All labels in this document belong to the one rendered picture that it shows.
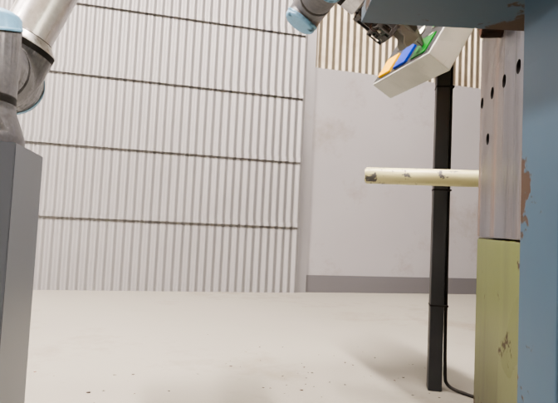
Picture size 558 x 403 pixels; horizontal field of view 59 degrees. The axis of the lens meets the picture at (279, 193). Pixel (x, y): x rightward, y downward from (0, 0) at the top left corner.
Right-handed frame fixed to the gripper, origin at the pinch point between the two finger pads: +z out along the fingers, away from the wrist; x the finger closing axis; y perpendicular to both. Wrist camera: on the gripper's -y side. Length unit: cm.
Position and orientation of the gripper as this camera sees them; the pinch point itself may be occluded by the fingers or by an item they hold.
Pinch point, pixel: (420, 40)
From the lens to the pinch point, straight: 153.7
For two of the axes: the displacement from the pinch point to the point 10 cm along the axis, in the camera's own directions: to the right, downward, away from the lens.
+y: -5.2, 8.3, -1.8
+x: 2.7, -0.4, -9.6
